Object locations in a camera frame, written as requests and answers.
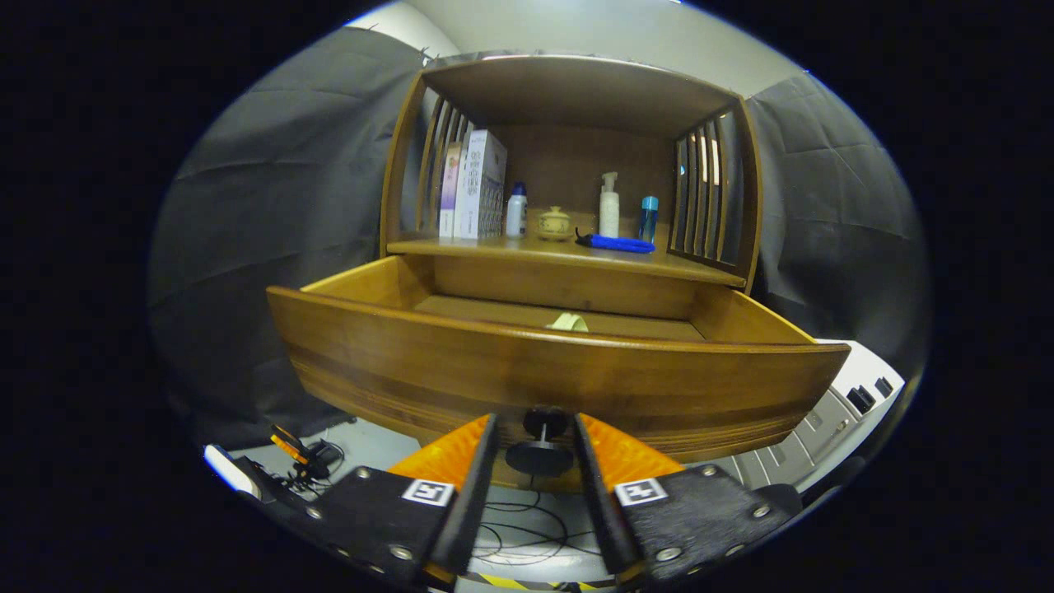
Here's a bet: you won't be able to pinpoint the blue folded cloth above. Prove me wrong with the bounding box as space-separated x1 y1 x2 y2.
575 228 657 254

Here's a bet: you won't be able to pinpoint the white patterned box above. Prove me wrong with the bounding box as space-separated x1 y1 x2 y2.
455 129 508 240

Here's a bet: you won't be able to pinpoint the white drawer unit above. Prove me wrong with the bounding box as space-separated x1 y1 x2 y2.
725 339 907 493

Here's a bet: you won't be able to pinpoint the yellow black floor tape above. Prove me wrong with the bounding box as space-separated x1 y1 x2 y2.
478 574 614 592

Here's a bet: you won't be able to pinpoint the brown wooden cabinet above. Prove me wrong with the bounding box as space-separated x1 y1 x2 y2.
380 54 763 296

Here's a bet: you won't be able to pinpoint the black floor cables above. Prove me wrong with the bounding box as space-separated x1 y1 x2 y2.
473 486 610 569

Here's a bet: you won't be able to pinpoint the white pump bottle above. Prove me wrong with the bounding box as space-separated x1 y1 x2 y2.
599 171 621 239

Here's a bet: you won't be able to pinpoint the orange black device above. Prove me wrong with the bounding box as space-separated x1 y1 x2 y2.
270 424 330 483

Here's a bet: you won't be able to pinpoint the brown wooden drawer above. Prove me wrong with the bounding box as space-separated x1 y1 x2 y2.
266 254 851 495

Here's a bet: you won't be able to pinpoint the black backdrop cloth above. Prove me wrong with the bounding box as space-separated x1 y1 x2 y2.
148 26 931 450

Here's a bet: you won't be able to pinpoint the purple pink book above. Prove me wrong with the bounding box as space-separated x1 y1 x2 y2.
439 142 464 240

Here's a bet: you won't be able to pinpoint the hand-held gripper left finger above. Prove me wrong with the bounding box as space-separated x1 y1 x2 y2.
292 413 500 590

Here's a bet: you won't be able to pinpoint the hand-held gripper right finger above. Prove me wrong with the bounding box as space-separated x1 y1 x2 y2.
574 413 804 587

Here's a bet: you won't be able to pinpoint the brown wooden countertop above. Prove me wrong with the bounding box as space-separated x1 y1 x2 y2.
387 210 746 289

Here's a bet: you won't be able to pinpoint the white bottle blue cap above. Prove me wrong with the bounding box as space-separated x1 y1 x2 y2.
506 181 529 240

